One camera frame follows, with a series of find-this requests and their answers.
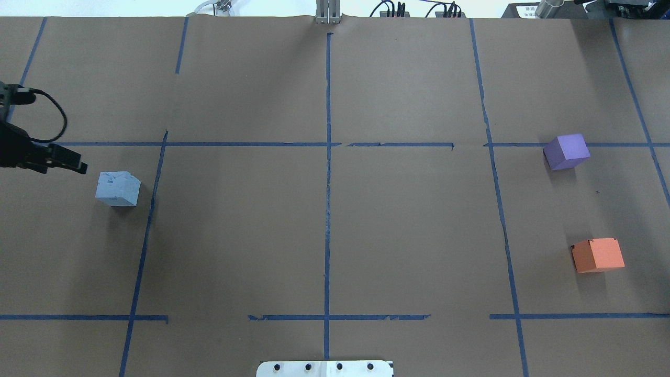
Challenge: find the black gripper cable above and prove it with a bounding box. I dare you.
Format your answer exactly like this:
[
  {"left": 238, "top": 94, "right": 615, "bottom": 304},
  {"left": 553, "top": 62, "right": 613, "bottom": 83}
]
[{"left": 21, "top": 88, "right": 69, "bottom": 143}]

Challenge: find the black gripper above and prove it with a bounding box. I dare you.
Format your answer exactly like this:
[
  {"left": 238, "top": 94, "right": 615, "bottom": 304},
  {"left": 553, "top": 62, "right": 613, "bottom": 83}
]
[{"left": 1, "top": 122, "right": 88, "bottom": 175}]

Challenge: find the orange block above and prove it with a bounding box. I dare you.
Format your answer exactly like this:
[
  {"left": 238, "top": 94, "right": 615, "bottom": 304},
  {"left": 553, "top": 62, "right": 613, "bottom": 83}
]
[{"left": 571, "top": 238, "right": 626, "bottom": 274}]

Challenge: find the purple block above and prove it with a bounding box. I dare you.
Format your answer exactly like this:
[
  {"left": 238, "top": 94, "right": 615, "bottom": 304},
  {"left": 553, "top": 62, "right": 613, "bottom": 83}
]
[{"left": 543, "top": 134, "right": 591, "bottom": 170}]

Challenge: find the aluminium frame post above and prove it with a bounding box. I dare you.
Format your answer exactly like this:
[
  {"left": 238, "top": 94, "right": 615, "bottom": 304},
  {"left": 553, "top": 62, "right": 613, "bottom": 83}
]
[{"left": 315, "top": 0, "right": 342, "bottom": 25}]

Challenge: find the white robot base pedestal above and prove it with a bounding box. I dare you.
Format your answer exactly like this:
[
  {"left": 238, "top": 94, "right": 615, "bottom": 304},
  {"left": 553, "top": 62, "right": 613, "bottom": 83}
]
[{"left": 256, "top": 360, "right": 395, "bottom": 376}]

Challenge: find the metal cup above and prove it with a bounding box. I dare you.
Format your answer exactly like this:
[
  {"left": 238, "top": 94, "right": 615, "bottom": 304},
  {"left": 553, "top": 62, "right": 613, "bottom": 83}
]
[{"left": 534, "top": 0, "right": 565, "bottom": 19}]

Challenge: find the light blue block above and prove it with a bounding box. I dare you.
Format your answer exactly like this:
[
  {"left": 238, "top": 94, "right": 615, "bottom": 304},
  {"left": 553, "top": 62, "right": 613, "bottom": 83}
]
[{"left": 94, "top": 171, "right": 141, "bottom": 207}]

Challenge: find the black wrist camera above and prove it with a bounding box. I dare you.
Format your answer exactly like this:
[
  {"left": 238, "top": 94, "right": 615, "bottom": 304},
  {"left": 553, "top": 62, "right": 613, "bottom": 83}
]
[{"left": 1, "top": 82, "right": 36, "bottom": 107}]

